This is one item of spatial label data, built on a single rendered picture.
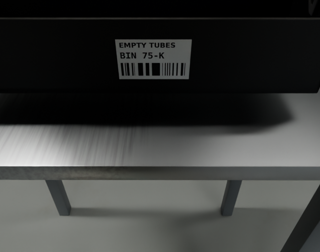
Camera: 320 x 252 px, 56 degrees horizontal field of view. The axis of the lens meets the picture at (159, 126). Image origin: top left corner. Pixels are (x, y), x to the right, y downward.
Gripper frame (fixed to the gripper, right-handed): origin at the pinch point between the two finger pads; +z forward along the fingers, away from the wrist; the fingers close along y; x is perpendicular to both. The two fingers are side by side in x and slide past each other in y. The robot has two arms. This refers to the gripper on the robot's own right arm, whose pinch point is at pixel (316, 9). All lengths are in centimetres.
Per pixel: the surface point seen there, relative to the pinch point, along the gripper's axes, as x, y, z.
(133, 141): 14.1, 26.2, 12.5
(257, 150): 15.9, 9.4, 12.6
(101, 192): -31, 48, 94
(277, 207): -24, -26, 94
